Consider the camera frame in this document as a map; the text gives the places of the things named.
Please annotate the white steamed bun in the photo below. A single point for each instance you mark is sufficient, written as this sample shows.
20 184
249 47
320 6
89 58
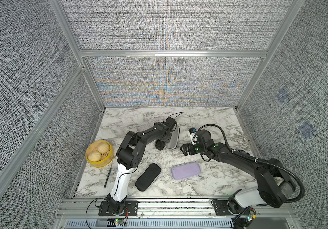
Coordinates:
95 156
103 147

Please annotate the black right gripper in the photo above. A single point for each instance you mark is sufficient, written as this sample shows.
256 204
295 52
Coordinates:
189 145

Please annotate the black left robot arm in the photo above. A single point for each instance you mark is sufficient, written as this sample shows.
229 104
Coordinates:
130 154

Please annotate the grey umbrella case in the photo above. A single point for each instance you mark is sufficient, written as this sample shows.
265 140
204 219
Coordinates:
185 171
172 144

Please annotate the yellow bamboo steamer basket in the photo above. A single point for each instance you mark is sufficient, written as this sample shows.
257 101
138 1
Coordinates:
106 158

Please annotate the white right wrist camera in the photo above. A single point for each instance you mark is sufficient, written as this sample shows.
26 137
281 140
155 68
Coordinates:
191 134

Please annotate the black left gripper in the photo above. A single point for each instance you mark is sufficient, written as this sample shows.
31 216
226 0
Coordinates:
168 140

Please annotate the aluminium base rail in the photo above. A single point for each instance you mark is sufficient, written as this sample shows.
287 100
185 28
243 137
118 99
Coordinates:
171 213

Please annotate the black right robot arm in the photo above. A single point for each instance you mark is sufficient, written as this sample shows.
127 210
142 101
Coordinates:
274 183

